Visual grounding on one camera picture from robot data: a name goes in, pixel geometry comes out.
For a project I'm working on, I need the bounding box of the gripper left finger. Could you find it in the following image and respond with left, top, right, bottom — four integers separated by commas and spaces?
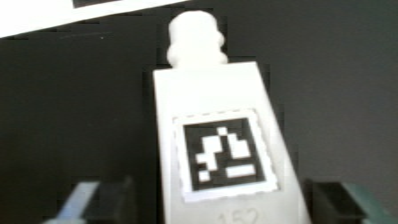
42, 177, 136, 224

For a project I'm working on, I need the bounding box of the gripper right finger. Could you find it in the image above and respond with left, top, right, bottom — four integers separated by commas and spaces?
308, 181, 386, 224

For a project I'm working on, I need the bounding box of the white stool leg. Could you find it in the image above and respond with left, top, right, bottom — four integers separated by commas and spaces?
154, 11, 312, 224

